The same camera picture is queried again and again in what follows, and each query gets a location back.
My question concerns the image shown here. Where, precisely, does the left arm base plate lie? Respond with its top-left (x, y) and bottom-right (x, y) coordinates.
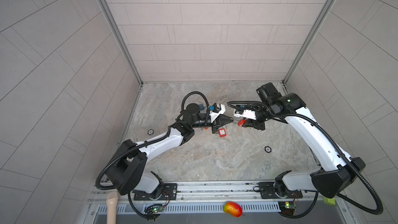
top-left (133, 183), bottom-right (178, 201)

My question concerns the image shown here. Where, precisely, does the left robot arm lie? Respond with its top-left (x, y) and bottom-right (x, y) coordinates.
top-left (105, 103), bottom-right (234, 199)

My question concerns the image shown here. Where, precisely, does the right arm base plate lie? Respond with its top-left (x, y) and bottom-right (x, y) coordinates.
top-left (258, 181), bottom-right (303, 199)

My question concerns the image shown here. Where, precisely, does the black ring marker right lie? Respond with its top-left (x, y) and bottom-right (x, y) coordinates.
top-left (264, 146), bottom-right (272, 153)

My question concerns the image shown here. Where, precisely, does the circuit board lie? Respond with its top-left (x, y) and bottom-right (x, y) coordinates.
top-left (145, 204), bottom-right (164, 215)
top-left (278, 201), bottom-right (297, 217)

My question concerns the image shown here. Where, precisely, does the left circuit board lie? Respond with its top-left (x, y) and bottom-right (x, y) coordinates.
top-left (145, 204), bottom-right (164, 215)

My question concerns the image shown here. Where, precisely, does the black cable conduit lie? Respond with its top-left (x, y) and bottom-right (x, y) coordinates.
top-left (226, 100), bottom-right (383, 215)
top-left (94, 91), bottom-right (210, 191)

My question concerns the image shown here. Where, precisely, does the left black cable conduit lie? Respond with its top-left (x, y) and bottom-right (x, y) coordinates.
top-left (94, 91), bottom-right (210, 191)

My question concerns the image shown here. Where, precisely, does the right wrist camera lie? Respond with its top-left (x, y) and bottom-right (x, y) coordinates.
top-left (234, 110), bottom-right (257, 120)

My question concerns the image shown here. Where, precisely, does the beige wooden handle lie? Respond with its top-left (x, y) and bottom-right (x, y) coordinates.
top-left (106, 192), bottom-right (119, 224)

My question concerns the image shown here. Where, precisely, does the green cube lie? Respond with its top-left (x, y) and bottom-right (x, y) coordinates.
top-left (323, 197), bottom-right (336, 206)

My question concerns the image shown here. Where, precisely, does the right circuit board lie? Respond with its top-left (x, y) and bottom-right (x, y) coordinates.
top-left (278, 201), bottom-right (297, 217)

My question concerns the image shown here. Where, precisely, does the right black cable conduit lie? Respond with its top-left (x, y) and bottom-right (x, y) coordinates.
top-left (226, 100), bottom-right (383, 215)

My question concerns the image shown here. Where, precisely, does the mango fruit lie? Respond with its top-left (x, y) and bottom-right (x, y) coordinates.
top-left (223, 202), bottom-right (243, 218)

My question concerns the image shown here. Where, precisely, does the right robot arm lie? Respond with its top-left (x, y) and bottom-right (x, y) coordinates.
top-left (228, 83), bottom-right (365, 198)

